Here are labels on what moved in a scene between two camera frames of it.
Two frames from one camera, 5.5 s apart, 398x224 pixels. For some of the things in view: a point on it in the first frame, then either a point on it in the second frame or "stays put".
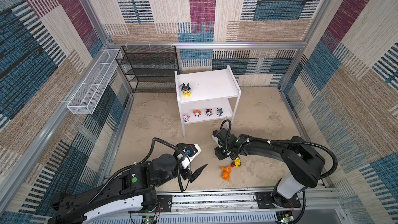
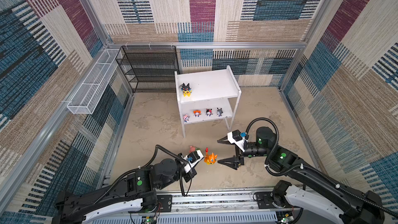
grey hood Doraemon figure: [219, 112] stays put
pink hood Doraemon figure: [186, 118] stays put
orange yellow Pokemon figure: [226, 171] → [209, 159]
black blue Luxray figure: [186, 89] stays put
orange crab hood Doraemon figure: [197, 113] stays put
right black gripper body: [222, 152] → [239, 155]
